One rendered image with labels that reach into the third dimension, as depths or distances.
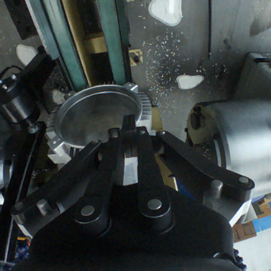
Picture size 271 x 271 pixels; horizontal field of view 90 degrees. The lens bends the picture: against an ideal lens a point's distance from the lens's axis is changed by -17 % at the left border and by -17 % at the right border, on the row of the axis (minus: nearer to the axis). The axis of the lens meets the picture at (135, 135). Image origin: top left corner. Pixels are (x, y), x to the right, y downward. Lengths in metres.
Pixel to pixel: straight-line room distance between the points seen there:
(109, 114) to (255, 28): 0.48
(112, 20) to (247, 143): 0.32
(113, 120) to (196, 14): 0.34
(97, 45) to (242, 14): 0.39
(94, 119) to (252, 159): 0.34
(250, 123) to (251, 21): 0.32
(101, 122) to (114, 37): 0.20
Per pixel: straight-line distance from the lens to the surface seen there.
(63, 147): 0.26
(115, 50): 0.33
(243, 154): 0.31
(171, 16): 0.45
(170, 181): 0.47
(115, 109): 0.38
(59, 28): 0.34
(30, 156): 0.31
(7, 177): 0.40
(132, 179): 0.28
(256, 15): 0.57
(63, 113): 0.33
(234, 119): 0.33
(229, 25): 0.53
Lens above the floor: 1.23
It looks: 40 degrees down
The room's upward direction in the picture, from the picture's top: 174 degrees clockwise
